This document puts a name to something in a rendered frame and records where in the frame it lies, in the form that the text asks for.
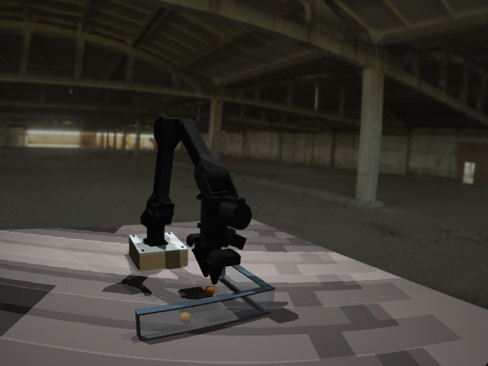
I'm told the clear glass l-shaped low wall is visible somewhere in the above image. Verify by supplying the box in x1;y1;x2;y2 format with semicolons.
140;266;275;340

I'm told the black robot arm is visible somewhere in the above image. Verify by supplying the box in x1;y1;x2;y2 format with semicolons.
140;117;252;250

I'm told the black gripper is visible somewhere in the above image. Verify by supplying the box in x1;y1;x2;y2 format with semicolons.
186;220;241;284

